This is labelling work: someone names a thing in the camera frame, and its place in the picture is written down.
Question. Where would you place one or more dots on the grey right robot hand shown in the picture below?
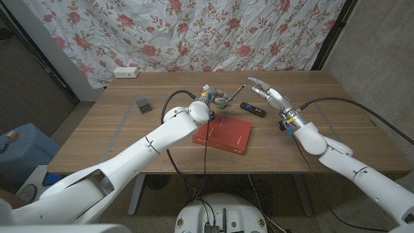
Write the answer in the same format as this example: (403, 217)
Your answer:
(278, 100)

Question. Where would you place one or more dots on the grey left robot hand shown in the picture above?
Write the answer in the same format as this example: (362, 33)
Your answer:
(215, 96)

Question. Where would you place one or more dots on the black mechanical pencil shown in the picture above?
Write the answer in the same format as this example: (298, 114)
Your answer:
(237, 92)

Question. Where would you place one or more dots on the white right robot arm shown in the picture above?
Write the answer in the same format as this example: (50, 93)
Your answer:
(355, 168)

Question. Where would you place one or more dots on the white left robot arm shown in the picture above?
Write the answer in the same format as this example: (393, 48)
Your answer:
(136, 160)

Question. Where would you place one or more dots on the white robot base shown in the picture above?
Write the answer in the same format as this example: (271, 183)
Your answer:
(239, 210)

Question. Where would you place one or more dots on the black TV remote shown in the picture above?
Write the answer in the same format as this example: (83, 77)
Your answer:
(253, 109)

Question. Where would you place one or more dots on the red hardcover book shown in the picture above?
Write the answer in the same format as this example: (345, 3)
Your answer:
(229, 132)

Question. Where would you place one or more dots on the floral backdrop sheet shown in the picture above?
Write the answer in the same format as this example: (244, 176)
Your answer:
(194, 32)

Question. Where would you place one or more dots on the small grey box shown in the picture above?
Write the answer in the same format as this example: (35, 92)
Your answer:
(144, 105)

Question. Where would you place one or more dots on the white power strip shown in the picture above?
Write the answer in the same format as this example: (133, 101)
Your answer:
(126, 72)

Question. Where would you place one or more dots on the black backdrop stand pole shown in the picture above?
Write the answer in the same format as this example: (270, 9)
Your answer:
(337, 29)

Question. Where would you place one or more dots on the black round floor fan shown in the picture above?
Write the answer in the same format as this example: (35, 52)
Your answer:
(156, 182)

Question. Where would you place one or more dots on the grey table leg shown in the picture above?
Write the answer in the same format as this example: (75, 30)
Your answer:
(305, 200)

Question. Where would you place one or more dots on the white table leg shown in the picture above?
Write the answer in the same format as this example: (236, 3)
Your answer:
(134, 202)

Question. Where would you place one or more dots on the blue floor item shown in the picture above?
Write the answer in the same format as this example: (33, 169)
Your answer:
(48, 179)

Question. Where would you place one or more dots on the blue storage bin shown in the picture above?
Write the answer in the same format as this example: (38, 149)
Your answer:
(26, 152)

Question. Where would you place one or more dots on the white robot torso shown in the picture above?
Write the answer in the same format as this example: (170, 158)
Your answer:
(64, 229)

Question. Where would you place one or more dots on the Rubik's cube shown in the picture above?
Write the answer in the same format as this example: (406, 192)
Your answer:
(14, 135)

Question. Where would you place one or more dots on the grey sneaker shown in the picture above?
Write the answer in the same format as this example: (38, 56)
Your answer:
(27, 193)

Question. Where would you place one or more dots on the small black device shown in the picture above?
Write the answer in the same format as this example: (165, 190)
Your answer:
(3, 148)

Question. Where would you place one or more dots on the person's bare leg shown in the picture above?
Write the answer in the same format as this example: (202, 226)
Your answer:
(9, 196)

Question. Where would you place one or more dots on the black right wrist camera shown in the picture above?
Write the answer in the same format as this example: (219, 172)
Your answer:
(285, 127)

